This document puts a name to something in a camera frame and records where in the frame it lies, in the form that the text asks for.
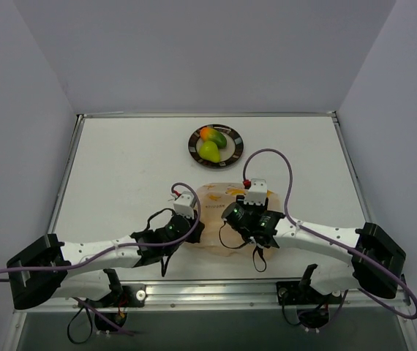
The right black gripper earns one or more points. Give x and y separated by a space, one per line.
242 203

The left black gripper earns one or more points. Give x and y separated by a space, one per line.
196 230

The green fake pear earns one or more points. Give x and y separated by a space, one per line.
209 151

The orange green fake mango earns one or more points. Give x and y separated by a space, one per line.
213 135

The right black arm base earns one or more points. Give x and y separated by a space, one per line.
315 311

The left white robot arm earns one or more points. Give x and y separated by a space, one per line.
50 268

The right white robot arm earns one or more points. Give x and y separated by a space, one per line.
372 258

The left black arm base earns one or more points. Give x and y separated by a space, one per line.
110 310

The brown rimmed ceramic plate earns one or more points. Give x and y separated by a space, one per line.
228 156

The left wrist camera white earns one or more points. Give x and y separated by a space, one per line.
184 205

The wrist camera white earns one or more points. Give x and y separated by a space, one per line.
184 205
256 192

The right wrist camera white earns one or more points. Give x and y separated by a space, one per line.
256 192

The aluminium front rail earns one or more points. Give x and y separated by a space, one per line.
189 295

